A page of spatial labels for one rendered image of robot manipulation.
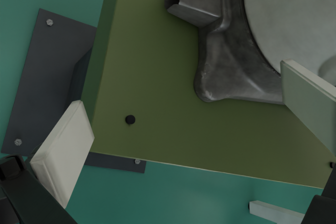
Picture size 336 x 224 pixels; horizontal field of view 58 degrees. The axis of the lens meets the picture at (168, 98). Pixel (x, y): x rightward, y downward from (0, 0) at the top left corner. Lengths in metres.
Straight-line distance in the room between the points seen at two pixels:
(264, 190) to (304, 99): 1.35
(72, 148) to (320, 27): 0.19
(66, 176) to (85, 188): 0.95
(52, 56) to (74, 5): 0.21
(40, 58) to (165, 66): 0.82
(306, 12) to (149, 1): 0.14
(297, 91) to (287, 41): 0.09
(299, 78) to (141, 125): 0.14
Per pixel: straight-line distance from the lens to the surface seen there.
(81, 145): 0.19
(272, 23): 0.27
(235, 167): 0.33
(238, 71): 0.31
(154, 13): 0.30
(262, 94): 0.34
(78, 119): 0.19
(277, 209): 1.35
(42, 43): 1.09
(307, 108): 0.18
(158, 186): 1.20
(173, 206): 1.25
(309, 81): 0.17
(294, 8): 0.26
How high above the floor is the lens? 1.07
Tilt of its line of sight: 62 degrees down
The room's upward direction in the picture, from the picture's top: 79 degrees clockwise
